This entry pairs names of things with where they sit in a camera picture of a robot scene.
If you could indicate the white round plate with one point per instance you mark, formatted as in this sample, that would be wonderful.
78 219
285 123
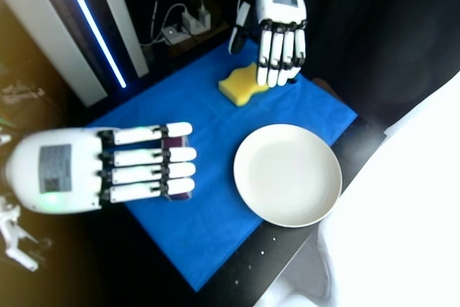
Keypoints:
287 174

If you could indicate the black curtain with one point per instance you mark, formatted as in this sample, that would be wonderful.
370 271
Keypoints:
377 16

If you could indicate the blue cloth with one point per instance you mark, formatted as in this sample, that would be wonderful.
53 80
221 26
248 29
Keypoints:
215 127

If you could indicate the yellow sponge with green back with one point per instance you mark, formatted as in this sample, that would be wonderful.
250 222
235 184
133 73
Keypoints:
240 87

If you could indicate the white tower with blue light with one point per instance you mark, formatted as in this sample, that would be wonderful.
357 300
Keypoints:
46 34

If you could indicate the white backdrop sheet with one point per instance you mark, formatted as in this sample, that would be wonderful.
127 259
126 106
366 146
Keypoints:
402 195

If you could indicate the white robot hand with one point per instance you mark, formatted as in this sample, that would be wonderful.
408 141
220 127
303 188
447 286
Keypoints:
82 170
280 1

